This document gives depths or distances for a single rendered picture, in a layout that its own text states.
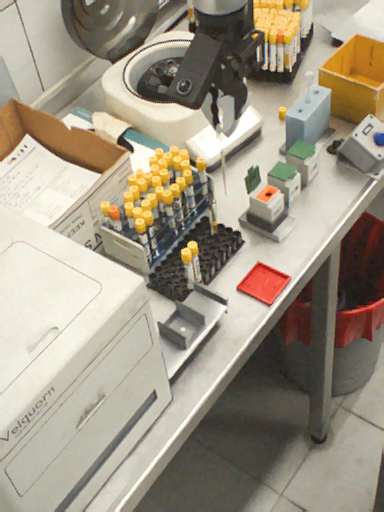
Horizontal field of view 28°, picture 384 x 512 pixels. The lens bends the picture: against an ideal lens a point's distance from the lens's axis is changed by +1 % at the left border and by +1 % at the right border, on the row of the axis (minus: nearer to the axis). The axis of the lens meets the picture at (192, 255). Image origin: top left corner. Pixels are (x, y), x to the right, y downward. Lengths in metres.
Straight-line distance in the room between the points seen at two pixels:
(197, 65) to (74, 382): 0.44
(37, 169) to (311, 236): 0.52
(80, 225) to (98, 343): 0.42
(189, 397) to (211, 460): 0.93
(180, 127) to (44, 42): 0.35
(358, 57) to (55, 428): 1.04
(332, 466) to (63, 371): 1.30
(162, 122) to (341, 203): 0.36
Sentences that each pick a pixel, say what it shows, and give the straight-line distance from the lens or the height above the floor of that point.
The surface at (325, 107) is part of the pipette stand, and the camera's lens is 1.53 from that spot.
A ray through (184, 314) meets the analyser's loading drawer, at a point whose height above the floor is 0.92.
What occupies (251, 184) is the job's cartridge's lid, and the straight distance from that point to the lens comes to 1.35.
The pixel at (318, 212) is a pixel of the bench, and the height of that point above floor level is 0.88.
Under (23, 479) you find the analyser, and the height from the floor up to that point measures 1.07.
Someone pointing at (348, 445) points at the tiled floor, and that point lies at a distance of 2.15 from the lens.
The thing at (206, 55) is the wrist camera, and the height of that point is 1.29.
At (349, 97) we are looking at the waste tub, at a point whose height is 0.93.
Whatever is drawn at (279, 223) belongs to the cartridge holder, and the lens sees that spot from 1.38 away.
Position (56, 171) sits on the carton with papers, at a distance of 1.48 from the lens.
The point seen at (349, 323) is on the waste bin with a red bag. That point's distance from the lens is 1.86.
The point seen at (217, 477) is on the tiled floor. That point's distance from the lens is 2.11.
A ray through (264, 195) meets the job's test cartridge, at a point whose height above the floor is 0.95.
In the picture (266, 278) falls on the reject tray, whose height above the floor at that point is 0.88.
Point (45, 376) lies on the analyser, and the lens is 0.90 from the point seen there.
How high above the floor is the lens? 1.91
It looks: 49 degrees down
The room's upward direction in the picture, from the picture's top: 8 degrees counter-clockwise
